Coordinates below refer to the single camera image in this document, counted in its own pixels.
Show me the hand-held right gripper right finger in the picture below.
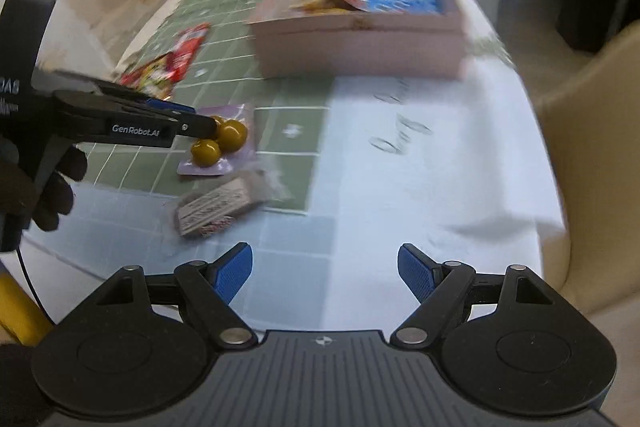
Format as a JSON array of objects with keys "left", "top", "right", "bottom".
[{"left": 390, "top": 243, "right": 554, "bottom": 350}]

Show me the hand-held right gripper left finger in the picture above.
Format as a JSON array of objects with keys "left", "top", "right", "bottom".
[{"left": 97, "top": 242, "right": 257, "bottom": 351}]

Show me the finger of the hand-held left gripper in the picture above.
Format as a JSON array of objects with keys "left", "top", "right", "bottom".
[
  {"left": 55, "top": 89, "right": 224, "bottom": 150},
  {"left": 37, "top": 71, "right": 197, "bottom": 115}
]

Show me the green olives packet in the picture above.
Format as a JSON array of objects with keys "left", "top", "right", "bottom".
[{"left": 177, "top": 103, "right": 257, "bottom": 178}]

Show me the yellow pastry packet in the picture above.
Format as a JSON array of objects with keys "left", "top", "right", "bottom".
[{"left": 292, "top": 0, "right": 358, "bottom": 16}]

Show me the pink cardboard box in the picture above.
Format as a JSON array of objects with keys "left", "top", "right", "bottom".
[{"left": 246, "top": 0, "right": 468, "bottom": 80}]

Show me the blue snack packet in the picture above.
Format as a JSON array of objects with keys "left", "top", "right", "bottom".
[{"left": 364, "top": 0, "right": 444, "bottom": 16}]

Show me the person's left hand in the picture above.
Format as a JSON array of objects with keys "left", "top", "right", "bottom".
[{"left": 0, "top": 146, "right": 89, "bottom": 254}]

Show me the red snack packet yellow print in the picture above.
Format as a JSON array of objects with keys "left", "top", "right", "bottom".
[{"left": 119, "top": 56, "right": 177, "bottom": 102}]

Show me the red snack packet green label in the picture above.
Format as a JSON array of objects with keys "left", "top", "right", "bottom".
[{"left": 169, "top": 24, "right": 211, "bottom": 78}]

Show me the brown bar packet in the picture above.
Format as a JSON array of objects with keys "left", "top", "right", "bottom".
[{"left": 172, "top": 172, "right": 282, "bottom": 241}]

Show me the white leaf-print tablecloth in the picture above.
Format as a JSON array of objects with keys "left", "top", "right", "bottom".
[{"left": 250, "top": 0, "right": 572, "bottom": 339}]

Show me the green checked tablecloth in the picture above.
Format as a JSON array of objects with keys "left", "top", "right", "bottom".
[{"left": 0, "top": 0, "right": 336, "bottom": 288}]

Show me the yellow tube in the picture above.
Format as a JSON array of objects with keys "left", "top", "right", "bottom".
[{"left": 0, "top": 274, "right": 52, "bottom": 346}]

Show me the beige chair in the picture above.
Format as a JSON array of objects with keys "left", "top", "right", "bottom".
[{"left": 534, "top": 19, "right": 640, "bottom": 317}]

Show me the black cable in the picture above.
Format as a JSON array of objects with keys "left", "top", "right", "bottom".
[{"left": 14, "top": 246, "right": 57, "bottom": 327}]

